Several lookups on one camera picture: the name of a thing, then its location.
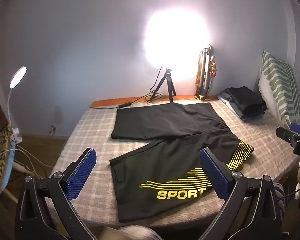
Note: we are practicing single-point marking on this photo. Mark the brown hanging ornament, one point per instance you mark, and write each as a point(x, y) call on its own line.
point(213, 62)

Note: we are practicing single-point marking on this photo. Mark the stack of folded dark clothes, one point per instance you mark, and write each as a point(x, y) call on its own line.
point(242, 100)

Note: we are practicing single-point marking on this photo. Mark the person's striped clothing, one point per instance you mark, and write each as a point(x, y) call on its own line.
point(281, 205)

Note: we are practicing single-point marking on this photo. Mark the green striped white pillow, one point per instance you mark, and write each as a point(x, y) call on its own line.
point(277, 85)

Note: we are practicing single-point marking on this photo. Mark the beige checked blanket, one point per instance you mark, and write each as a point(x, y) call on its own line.
point(90, 135)

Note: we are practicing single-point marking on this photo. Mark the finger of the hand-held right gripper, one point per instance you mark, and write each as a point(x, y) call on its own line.
point(285, 133)
point(298, 128)

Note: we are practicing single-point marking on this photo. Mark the folded silver tripod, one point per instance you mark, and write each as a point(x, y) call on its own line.
point(205, 72)

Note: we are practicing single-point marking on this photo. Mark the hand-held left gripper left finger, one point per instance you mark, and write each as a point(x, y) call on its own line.
point(82, 172)

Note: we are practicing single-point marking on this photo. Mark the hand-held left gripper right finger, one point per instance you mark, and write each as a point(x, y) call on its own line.
point(212, 172)

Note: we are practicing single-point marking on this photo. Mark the small wall fixture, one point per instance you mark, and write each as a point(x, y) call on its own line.
point(52, 129)

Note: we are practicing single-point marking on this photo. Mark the orange furry cloth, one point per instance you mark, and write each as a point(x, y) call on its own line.
point(199, 75)

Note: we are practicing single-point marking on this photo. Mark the black pants with yellow print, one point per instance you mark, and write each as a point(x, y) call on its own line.
point(165, 160)

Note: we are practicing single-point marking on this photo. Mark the small black tripod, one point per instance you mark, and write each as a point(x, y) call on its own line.
point(169, 80)

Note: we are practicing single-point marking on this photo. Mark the white gooseneck desk lamp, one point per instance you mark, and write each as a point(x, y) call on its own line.
point(18, 76)

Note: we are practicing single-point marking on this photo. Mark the light blue chair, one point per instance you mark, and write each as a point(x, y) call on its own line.
point(8, 170)

